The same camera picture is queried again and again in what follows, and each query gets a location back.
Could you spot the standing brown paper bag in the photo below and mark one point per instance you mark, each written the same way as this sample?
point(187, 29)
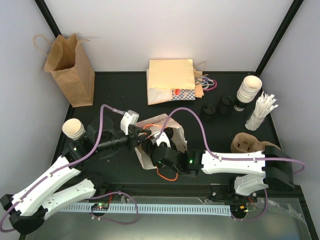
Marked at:
point(69, 65)

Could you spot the flat tan paper bag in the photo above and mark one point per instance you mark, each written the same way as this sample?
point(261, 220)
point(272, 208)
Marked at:
point(171, 74)

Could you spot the blue checkered paper bag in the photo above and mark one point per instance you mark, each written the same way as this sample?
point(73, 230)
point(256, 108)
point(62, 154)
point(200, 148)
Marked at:
point(183, 94)

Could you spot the white printed paper bag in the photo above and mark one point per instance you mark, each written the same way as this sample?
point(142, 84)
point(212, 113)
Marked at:
point(161, 158)

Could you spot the right paper cup stack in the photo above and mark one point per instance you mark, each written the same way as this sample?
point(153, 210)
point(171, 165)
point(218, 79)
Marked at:
point(247, 91)

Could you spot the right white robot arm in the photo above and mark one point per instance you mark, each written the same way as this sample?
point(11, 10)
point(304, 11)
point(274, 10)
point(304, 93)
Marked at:
point(259, 165)

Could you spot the black frame post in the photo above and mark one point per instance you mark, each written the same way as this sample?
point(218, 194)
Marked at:
point(286, 22)
point(46, 13)

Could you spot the left paper cup stack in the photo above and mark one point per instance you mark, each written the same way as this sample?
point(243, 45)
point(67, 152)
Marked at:
point(73, 129)

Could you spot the paper cup stack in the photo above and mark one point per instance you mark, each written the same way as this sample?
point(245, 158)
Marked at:
point(247, 91)
point(73, 129)

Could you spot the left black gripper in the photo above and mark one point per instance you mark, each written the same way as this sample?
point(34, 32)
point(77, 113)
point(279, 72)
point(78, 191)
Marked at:
point(134, 137)

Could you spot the left circuit board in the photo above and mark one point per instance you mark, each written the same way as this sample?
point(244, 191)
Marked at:
point(100, 207)

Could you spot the flat brown handled bag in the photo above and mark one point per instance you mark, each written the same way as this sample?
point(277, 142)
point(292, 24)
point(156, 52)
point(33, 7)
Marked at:
point(202, 82)

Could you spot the black lid stack right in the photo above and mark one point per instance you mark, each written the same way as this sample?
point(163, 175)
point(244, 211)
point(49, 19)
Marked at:
point(225, 105)

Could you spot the light blue cable duct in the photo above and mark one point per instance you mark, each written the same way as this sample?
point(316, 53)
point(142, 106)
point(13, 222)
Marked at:
point(160, 209)

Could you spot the flat white paper bag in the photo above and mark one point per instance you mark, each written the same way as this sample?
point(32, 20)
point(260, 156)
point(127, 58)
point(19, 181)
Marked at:
point(157, 95)

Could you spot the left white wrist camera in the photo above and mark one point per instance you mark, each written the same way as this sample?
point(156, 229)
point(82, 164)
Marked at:
point(130, 117)

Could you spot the right circuit board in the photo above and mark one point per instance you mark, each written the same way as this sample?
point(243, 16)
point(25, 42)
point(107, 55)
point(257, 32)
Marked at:
point(242, 208)

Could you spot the stack of pulp carriers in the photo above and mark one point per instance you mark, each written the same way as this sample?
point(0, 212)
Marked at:
point(247, 143)

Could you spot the left black frame post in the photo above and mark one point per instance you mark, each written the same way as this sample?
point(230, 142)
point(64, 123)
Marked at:
point(46, 13)

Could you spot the circuit board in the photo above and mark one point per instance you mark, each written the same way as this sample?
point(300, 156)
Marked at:
point(100, 207)
point(242, 208)

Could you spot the right black frame post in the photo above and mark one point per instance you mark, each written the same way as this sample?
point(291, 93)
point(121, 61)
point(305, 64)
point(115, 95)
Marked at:
point(286, 22)

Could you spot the black lid stack left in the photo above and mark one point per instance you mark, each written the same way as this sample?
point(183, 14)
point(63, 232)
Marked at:
point(208, 112)

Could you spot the cup of wrapped straws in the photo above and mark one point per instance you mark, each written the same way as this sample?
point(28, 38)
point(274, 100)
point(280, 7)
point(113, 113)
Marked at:
point(264, 105)

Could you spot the black front rail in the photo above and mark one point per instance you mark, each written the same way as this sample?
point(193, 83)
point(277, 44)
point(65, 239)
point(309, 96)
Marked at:
point(168, 190)

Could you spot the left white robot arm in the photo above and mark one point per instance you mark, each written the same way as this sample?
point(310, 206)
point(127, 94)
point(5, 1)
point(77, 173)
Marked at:
point(66, 181)

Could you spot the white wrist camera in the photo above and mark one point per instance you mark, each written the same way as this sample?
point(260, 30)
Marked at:
point(159, 138)
point(130, 117)

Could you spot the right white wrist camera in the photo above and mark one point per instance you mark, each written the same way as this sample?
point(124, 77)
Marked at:
point(159, 138)

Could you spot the black lid stack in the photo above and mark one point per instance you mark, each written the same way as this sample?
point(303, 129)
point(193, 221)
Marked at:
point(225, 105)
point(208, 112)

